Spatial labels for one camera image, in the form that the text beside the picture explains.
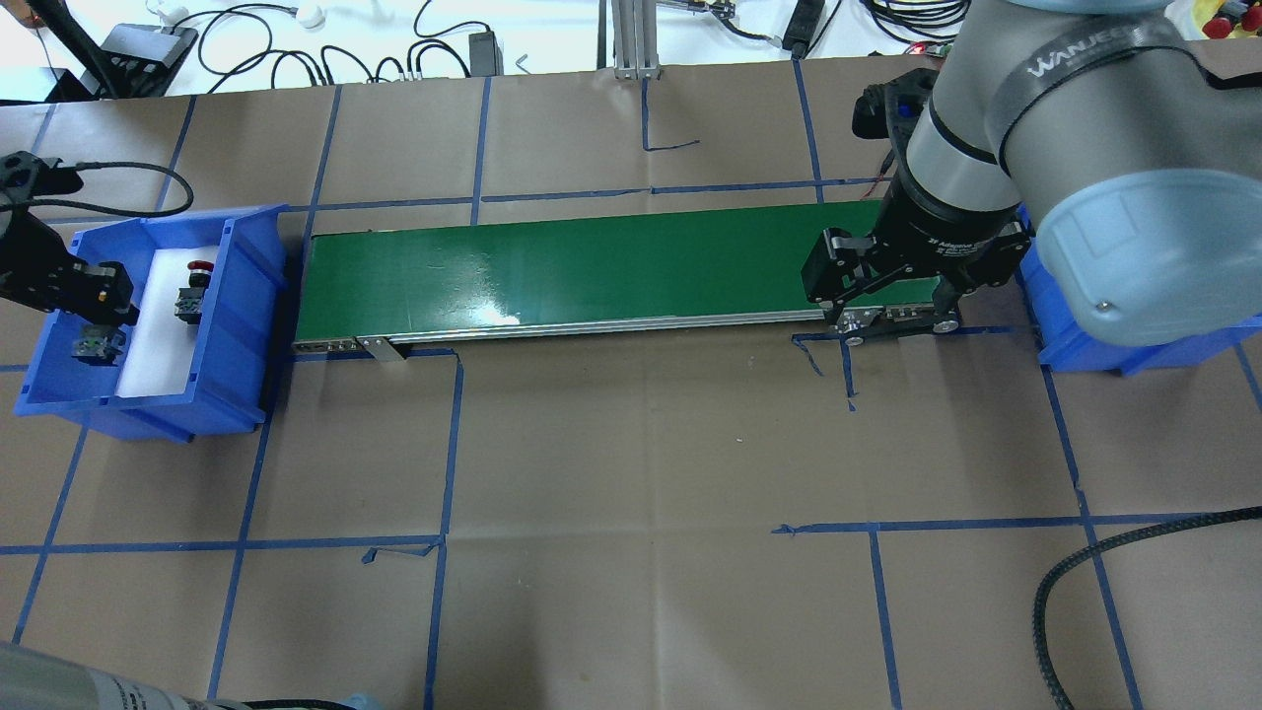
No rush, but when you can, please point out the yellow plate of buttons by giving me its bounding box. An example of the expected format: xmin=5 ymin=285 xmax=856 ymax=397
xmin=1164 ymin=1 xmax=1261 ymax=40

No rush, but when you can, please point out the blue bin right side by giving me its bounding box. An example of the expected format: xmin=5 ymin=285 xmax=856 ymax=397
xmin=1015 ymin=206 xmax=1261 ymax=376

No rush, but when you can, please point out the white foam pad left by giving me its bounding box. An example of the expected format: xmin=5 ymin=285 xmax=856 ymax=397
xmin=114 ymin=246 xmax=218 ymax=399

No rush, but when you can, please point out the coiled black cable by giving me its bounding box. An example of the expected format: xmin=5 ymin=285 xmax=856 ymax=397
xmin=858 ymin=0 xmax=972 ymax=45

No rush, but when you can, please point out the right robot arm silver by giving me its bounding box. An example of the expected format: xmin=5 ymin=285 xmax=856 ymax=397
xmin=801 ymin=1 xmax=1261 ymax=347

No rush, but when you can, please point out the green conveyor belt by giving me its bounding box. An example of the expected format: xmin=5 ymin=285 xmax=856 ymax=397
xmin=293 ymin=199 xmax=880 ymax=354

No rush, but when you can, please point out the blue bin left side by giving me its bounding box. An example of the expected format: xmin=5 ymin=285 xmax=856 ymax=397
xmin=14 ymin=206 xmax=286 ymax=441

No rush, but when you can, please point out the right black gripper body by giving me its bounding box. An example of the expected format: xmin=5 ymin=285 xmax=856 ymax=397
xmin=852 ymin=182 xmax=1032 ymax=296

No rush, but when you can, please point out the blue bin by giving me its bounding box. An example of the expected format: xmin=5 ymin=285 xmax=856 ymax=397
xmin=14 ymin=206 xmax=286 ymax=441
xmin=1015 ymin=206 xmax=1261 ymax=376

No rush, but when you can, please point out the black braided cable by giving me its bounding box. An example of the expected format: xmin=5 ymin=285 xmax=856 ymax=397
xmin=1031 ymin=507 xmax=1262 ymax=710

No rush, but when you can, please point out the black power adapter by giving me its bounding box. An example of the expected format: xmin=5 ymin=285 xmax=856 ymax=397
xmin=467 ymin=29 xmax=504 ymax=77

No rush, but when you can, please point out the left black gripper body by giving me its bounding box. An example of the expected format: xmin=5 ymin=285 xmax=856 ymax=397
xmin=1 ymin=203 xmax=80 ymax=311

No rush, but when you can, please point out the aluminium frame post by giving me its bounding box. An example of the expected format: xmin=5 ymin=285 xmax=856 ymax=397
xmin=607 ymin=0 xmax=663 ymax=81

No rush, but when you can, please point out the red push button switch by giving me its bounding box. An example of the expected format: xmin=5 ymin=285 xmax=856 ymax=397
xmin=175 ymin=259 xmax=215 ymax=327

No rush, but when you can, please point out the yellow push button switch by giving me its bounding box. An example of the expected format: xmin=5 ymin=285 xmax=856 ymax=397
xmin=71 ymin=324 xmax=127 ymax=367

